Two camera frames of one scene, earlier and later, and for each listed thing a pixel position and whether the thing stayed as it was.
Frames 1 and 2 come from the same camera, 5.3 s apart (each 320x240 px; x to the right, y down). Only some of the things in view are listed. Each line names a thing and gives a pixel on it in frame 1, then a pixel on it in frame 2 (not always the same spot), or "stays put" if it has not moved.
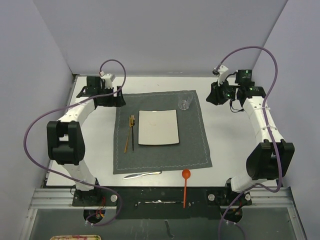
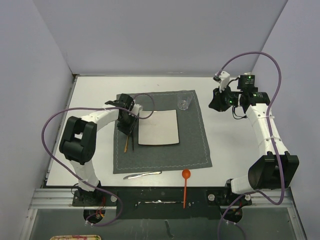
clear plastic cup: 184,98 stays put
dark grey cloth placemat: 192,152 stays put
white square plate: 157,127 stays put
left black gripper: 116,101 → 128,129
